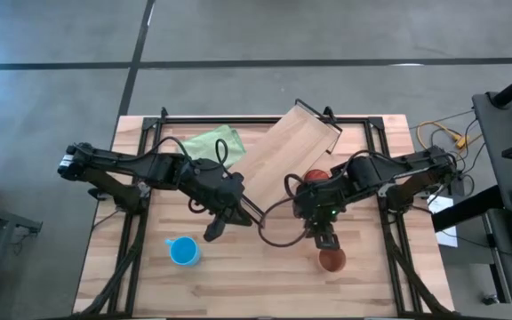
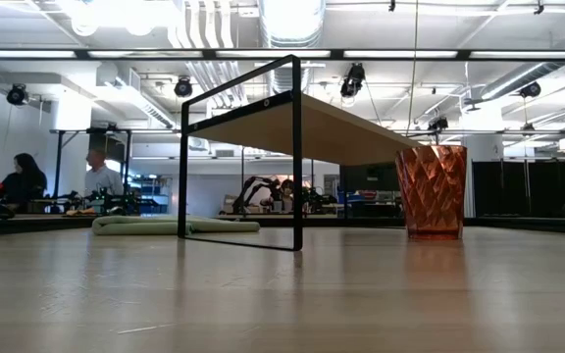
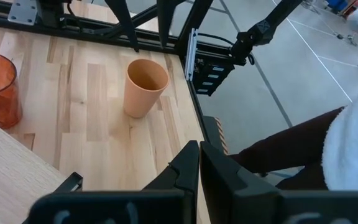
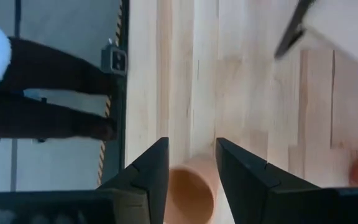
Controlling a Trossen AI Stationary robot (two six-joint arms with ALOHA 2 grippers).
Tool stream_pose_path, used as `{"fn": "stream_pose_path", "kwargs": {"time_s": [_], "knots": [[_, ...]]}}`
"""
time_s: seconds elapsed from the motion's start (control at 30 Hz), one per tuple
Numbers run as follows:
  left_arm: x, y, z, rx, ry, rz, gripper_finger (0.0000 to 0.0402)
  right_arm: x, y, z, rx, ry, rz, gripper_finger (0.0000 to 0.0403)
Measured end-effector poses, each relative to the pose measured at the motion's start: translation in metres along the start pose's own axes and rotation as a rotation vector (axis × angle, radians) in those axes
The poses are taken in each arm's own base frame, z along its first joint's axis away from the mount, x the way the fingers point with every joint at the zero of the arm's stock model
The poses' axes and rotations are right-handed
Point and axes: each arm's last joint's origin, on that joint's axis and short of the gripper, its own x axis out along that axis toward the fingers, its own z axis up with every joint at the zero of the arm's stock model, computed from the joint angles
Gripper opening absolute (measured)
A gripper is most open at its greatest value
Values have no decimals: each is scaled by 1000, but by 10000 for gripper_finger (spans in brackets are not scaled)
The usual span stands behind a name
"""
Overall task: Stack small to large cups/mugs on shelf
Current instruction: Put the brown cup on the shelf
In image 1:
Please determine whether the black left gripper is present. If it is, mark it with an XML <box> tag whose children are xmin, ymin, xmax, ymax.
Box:
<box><xmin>183</xmin><ymin>157</ymin><xmax>253</xmax><ymax>244</ymax></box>

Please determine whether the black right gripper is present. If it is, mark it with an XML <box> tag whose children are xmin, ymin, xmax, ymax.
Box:
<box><xmin>293</xmin><ymin>182</ymin><xmax>341</xmax><ymax>251</ymax></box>

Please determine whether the brown plain cup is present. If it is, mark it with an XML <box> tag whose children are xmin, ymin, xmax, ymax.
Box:
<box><xmin>317</xmin><ymin>247</ymin><xmax>348</xmax><ymax>273</ymax></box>

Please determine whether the blue plastic mug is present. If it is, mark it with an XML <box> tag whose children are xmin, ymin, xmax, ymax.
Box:
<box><xmin>164</xmin><ymin>236</ymin><xmax>203</xmax><ymax>268</ymax></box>

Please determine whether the red faceted glass cup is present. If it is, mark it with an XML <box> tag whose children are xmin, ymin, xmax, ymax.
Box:
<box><xmin>303</xmin><ymin>168</ymin><xmax>331</xmax><ymax>184</ymax></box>

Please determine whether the green folded cloth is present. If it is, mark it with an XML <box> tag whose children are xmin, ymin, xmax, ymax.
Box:
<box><xmin>179</xmin><ymin>124</ymin><xmax>247</xmax><ymax>169</ymax></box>

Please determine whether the white paper sheet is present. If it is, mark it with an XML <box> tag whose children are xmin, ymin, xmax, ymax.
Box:
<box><xmin>428</xmin><ymin>195</ymin><xmax>460</xmax><ymax>248</ymax></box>

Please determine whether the black flat bar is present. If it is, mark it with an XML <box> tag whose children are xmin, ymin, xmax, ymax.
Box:
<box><xmin>431</xmin><ymin>184</ymin><xmax>506</xmax><ymax>233</ymax></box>

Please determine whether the dark grey side desk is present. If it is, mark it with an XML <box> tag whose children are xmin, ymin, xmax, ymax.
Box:
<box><xmin>471</xmin><ymin>91</ymin><xmax>512</xmax><ymax>320</ymax></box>

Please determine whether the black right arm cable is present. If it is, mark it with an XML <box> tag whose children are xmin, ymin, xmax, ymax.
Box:
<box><xmin>258</xmin><ymin>172</ymin><xmax>310</xmax><ymax>249</ymax></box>

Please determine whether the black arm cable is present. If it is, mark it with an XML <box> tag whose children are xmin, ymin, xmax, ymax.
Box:
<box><xmin>258</xmin><ymin>172</ymin><xmax>310</xmax><ymax>249</ymax></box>
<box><xmin>142</xmin><ymin>135</ymin><xmax>230</xmax><ymax>170</ymax></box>

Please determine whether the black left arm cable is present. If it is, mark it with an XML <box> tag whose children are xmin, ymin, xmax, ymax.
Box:
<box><xmin>142</xmin><ymin>135</ymin><xmax>230</xmax><ymax>170</ymax></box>

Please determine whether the wooden shelf with black frame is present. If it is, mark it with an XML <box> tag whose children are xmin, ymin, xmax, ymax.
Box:
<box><xmin>230</xmin><ymin>98</ymin><xmax>344</xmax><ymax>223</ymax></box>

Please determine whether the black metal table frame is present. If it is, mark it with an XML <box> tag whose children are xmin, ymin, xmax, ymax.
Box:
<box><xmin>73</xmin><ymin>106</ymin><xmax>457</xmax><ymax>319</ymax></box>

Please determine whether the yellow cable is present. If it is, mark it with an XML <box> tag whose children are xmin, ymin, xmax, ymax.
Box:
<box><xmin>417</xmin><ymin>120</ymin><xmax>470</xmax><ymax>150</ymax></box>

